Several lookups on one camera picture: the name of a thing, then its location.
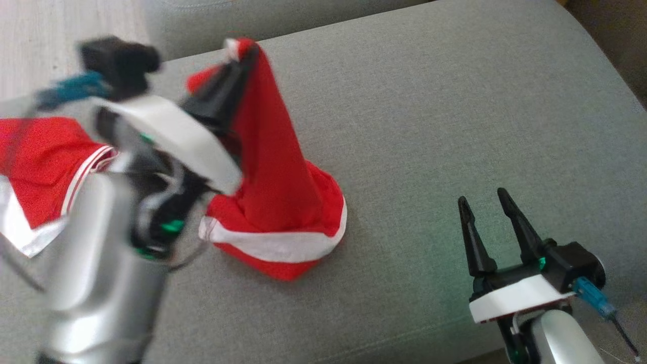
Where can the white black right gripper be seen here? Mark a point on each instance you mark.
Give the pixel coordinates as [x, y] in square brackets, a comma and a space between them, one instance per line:
[515, 298]

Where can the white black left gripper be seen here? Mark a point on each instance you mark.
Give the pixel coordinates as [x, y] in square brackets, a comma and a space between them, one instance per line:
[172, 131]

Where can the red shorts with white stripe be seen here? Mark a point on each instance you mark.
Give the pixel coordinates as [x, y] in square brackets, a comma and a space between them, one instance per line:
[273, 167]

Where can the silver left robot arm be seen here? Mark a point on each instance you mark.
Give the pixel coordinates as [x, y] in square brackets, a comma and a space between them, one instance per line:
[91, 283]

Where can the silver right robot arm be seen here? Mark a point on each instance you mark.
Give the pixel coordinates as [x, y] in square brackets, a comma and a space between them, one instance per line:
[566, 338]

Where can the long grey fabric sofa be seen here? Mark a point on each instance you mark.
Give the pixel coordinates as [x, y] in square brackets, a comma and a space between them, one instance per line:
[212, 25]

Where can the grey fabric sofa ottoman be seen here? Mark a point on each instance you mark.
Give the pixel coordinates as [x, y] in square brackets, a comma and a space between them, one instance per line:
[429, 151]

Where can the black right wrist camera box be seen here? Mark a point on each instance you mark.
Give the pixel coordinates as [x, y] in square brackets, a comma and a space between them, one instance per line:
[573, 263]

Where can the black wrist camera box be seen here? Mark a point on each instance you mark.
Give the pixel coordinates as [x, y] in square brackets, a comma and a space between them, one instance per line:
[573, 263]
[121, 63]

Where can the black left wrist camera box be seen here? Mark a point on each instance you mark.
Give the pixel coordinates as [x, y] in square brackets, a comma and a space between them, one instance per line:
[121, 63]

